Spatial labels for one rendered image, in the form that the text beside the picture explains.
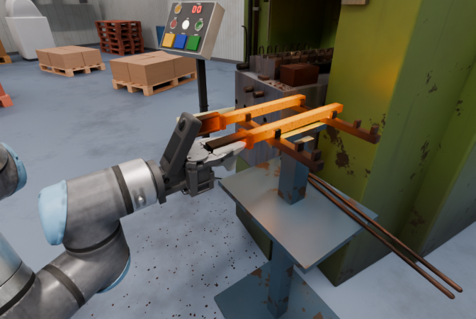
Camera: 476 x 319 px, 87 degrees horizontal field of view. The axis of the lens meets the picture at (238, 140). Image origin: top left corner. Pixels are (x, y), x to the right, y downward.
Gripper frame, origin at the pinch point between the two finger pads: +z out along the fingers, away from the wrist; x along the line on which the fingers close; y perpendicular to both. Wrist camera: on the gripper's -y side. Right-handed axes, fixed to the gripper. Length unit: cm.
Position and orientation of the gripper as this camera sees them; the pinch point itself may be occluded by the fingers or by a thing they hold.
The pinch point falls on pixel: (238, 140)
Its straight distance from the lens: 56.5
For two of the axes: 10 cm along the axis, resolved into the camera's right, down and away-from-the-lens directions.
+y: 0.0, 8.8, 4.7
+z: 8.2, -2.7, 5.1
